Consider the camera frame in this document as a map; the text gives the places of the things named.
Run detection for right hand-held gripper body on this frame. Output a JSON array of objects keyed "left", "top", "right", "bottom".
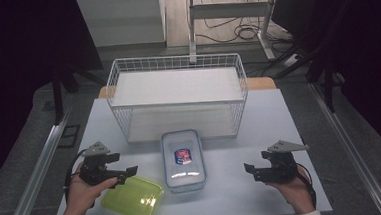
[{"left": 258, "top": 137, "right": 312, "bottom": 185}]

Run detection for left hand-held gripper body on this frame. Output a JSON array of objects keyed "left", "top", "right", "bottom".
[{"left": 76, "top": 140, "right": 121, "bottom": 187}]

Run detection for yellow-green container lid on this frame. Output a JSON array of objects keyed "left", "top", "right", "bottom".
[{"left": 98, "top": 173, "right": 166, "bottom": 215}]

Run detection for person's right hand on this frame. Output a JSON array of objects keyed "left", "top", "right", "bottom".
[{"left": 265, "top": 163, "right": 316, "bottom": 215}]

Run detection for person's left hand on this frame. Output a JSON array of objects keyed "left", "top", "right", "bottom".
[{"left": 54, "top": 160, "right": 121, "bottom": 215}]

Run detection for black floor socket plate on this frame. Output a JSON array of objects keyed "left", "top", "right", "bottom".
[{"left": 56, "top": 123, "right": 82, "bottom": 150}]

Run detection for clear plastic container with label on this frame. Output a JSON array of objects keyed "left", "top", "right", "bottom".
[{"left": 159, "top": 128, "right": 208, "bottom": 194}]

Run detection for black stand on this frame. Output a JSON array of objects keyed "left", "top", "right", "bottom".
[
  {"left": 268, "top": 44, "right": 347, "bottom": 117},
  {"left": 50, "top": 59, "right": 107, "bottom": 127}
]

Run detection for white power strip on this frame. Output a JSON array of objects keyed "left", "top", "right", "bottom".
[{"left": 281, "top": 54, "right": 302, "bottom": 68}]

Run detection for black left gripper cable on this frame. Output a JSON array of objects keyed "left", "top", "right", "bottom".
[{"left": 61, "top": 148, "right": 95, "bottom": 209}]

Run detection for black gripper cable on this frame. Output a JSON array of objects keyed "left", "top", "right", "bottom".
[
  {"left": 61, "top": 148, "right": 95, "bottom": 209},
  {"left": 295, "top": 161, "right": 319, "bottom": 210}
]

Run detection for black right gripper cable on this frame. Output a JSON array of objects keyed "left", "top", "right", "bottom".
[{"left": 295, "top": 161, "right": 319, "bottom": 210}]

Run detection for metal floor rail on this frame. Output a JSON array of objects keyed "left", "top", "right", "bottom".
[
  {"left": 0, "top": 104, "right": 80, "bottom": 215},
  {"left": 308, "top": 77, "right": 381, "bottom": 215}
]

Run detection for white wire basket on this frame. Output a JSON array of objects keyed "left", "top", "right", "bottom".
[{"left": 103, "top": 50, "right": 252, "bottom": 147}]

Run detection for black floor cables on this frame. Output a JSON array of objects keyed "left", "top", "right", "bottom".
[{"left": 193, "top": 0, "right": 293, "bottom": 49}]

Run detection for white metal desk frame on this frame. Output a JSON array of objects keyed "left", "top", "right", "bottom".
[{"left": 185, "top": 0, "right": 284, "bottom": 65}]

